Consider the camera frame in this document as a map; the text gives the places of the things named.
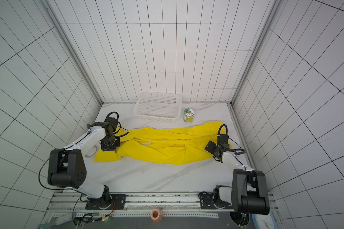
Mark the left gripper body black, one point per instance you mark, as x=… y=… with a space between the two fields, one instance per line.
x=109 y=144

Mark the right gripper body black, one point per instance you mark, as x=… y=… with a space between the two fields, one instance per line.
x=212 y=147

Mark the yellow trousers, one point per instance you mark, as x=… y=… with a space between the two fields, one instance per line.
x=175 y=146

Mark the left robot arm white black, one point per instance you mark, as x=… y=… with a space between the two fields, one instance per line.
x=67 y=169

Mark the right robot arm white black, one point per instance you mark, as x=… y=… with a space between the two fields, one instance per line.
x=248 y=193

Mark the clear tape roll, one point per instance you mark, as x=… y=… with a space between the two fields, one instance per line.
x=93 y=151

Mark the small jar yellow label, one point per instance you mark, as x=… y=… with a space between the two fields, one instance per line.
x=188 y=115

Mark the white plastic basket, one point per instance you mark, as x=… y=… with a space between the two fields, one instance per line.
x=161 y=107

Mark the white blue device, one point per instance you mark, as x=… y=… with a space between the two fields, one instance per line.
x=264 y=221

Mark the brown tape roll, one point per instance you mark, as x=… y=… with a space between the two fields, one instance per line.
x=156 y=215

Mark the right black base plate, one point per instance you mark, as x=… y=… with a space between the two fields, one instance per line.
x=206 y=200

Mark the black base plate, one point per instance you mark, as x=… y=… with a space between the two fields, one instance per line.
x=206 y=200
x=114 y=202

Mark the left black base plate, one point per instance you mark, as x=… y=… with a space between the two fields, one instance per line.
x=114 y=202

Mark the aluminium mounting rail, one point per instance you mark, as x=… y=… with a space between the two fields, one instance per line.
x=64 y=207

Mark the small circuit board with cables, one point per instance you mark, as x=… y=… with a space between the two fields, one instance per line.
x=90 y=218

